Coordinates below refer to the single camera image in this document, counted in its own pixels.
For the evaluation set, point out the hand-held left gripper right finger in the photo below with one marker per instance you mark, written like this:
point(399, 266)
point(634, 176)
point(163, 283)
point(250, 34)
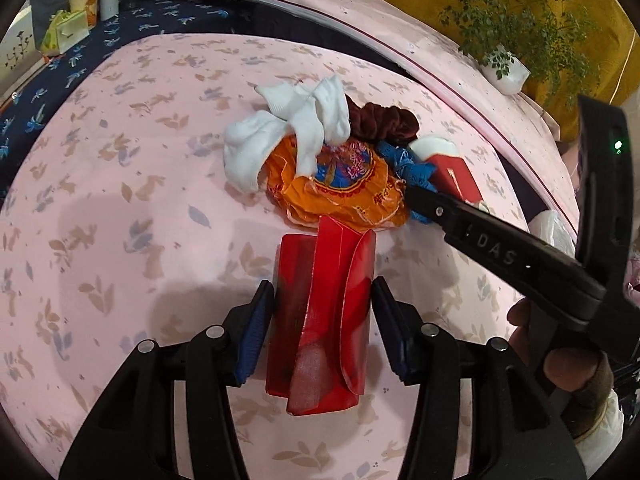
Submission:
point(395, 330)

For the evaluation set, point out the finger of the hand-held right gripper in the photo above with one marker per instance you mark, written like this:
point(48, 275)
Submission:
point(500, 255)

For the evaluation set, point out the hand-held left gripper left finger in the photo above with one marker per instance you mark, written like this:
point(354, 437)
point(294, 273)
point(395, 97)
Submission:
point(255, 330)

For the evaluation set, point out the trash can with white liner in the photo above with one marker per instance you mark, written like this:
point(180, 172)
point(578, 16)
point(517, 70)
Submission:
point(552, 232)

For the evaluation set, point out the red white paper bowl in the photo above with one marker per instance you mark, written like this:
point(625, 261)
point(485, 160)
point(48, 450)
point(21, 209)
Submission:
point(455, 175)

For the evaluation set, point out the blue ribbon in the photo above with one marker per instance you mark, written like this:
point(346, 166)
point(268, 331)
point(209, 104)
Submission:
point(400, 160)

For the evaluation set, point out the orange plastic bag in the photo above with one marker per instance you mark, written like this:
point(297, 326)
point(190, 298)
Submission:
point(340, 195)

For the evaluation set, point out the person's right forearm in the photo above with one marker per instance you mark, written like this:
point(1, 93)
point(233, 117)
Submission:
point(600, 435)

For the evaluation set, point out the person's right hand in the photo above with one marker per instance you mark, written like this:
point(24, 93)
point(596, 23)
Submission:
point(570, 367)

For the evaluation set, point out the potted fern in white pot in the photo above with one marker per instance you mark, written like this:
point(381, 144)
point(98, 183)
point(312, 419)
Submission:
point(505, 72)

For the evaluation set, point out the dark red velvet scrunchie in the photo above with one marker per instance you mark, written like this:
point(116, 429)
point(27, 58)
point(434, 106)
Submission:
point(385, 120)

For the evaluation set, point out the pink floral tablecloth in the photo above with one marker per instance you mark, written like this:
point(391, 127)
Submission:
point(150, 160)

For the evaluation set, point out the white cloth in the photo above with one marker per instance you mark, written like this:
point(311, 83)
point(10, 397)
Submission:
point(310, 125)

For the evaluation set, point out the navy floral cloth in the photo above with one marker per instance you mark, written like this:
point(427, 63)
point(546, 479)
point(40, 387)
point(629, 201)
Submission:
point(150, 15)

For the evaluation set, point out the light green box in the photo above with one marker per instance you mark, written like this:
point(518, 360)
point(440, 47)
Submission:
point(62, 35)

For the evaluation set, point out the yellow orange box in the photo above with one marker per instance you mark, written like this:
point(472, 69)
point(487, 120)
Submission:
point(82, 5)

